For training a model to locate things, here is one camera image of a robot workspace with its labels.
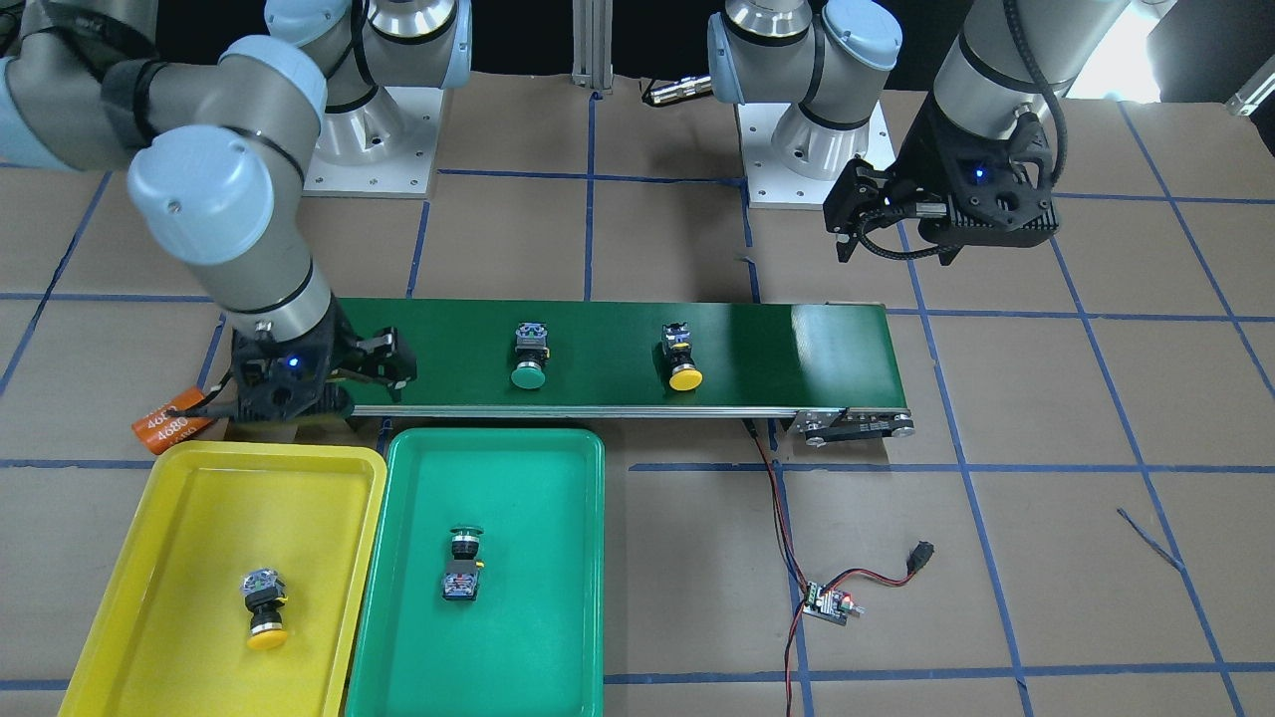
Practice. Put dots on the yellow push button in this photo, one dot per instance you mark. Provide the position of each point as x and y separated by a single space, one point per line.
264 595
682 373

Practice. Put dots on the green conveyor belt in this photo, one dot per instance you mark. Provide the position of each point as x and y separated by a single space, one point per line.
828 371

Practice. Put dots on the small motor controller board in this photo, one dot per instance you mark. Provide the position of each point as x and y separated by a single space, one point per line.
828 604

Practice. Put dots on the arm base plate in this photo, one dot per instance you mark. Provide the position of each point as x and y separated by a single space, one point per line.
386 149
791 163

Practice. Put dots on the green push button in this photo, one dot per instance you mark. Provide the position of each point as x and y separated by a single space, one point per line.
461 578
531 354

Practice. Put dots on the aluminium frame post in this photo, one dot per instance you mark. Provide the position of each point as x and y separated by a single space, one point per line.
591 29

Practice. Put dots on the yellow plastic tray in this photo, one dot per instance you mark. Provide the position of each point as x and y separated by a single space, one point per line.
170 635

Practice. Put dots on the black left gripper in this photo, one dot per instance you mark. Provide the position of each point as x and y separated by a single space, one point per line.
922 149

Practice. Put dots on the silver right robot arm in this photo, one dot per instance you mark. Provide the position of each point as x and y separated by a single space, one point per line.
217 156

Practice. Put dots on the orange cylinder with white text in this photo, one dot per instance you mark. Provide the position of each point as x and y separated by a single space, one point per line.
160 429

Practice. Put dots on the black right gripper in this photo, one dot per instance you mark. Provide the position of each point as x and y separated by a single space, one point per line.
340 339

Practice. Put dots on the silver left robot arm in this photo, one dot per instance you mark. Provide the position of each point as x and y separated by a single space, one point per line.
834 63

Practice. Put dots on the green plastic tray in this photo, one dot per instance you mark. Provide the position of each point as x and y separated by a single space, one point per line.
531 643

